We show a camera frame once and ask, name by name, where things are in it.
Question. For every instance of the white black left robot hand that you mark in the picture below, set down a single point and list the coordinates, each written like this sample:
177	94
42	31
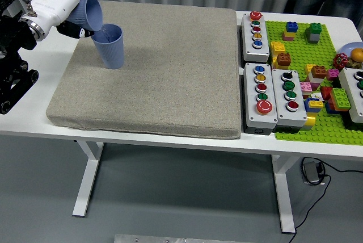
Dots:
54	1

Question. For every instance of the blue ribbed plastic cup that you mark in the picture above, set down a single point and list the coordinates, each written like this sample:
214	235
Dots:
112	52
85	13

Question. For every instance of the grey-brown fabric mat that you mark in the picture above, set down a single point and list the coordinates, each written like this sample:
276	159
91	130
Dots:
170	70

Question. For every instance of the white table leg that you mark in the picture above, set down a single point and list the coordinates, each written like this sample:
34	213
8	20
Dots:
88	175
283	192

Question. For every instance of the grey five-button control box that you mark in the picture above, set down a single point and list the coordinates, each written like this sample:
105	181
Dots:
252	112
255	51

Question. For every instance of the brown toy block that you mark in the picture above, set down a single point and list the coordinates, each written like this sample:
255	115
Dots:
284	59

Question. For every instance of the blue yellow pink block stack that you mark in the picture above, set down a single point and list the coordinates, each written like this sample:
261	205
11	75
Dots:
291	28

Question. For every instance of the green studded baseplate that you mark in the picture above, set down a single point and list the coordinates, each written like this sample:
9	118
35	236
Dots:
300	47

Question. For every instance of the grey box with black knob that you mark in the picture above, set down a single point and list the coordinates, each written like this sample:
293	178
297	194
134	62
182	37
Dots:
286	115

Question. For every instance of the green grey block stack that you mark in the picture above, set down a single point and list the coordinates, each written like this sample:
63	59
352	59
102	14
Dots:
314	33

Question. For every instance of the light pink toy block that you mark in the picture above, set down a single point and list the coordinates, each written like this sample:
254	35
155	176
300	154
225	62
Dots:
305	87

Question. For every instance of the orange white block stack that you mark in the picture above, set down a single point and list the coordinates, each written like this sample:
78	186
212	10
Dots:
318	72

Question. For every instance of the blue yellow toy block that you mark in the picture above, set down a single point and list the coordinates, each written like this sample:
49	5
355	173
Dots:
313	104

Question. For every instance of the yellow round toy block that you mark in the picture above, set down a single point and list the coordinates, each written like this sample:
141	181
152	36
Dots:
310	121

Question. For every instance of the magenta toy block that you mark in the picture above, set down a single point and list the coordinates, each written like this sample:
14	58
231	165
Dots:
332	74

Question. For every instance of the red toy valve wheel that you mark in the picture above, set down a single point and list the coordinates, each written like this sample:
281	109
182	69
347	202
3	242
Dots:
340	60

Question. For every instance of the blue red toy block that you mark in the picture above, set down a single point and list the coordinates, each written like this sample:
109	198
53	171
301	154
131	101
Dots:
330	108

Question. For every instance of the light blue plate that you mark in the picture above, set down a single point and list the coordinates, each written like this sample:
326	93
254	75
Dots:
347	48

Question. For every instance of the light green toy block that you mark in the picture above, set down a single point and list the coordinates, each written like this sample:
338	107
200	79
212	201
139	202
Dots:
341	98

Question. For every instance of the brown toy piece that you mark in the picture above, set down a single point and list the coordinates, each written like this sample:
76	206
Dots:
353	63

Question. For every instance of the orange toy fruit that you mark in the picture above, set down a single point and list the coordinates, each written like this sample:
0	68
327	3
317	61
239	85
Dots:
357	54

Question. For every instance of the grey power adapter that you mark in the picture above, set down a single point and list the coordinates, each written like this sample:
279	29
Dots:
311	172

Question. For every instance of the grey button box partly visible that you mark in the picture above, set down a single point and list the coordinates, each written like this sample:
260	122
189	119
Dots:
351	95

